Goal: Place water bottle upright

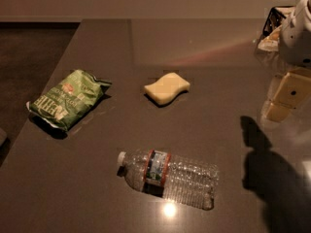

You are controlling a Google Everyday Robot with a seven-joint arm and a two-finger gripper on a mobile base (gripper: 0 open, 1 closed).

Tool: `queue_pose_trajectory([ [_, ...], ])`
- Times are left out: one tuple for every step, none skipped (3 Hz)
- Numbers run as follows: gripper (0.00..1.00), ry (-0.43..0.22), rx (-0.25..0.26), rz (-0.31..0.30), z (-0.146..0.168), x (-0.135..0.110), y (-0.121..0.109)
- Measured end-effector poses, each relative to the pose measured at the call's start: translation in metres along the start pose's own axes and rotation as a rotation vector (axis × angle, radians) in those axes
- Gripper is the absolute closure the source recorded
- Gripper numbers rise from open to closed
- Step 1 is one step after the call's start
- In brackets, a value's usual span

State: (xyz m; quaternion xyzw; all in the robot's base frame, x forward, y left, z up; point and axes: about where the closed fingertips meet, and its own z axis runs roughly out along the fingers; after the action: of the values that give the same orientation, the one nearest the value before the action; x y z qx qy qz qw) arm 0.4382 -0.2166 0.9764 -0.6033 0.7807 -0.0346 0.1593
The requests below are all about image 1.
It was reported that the black basket with items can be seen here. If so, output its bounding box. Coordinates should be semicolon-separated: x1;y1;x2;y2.
258;6;295;51

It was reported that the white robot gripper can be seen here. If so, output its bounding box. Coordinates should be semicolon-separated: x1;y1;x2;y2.
264;0;311;122

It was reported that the clear plastic water bottle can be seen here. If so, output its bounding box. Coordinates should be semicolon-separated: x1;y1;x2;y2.
118;150;219;211

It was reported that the green chip bag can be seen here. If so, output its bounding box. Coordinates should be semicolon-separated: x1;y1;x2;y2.
26;70;112;132

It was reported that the yellow sponge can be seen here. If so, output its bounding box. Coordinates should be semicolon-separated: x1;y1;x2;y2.
144;73;190;106

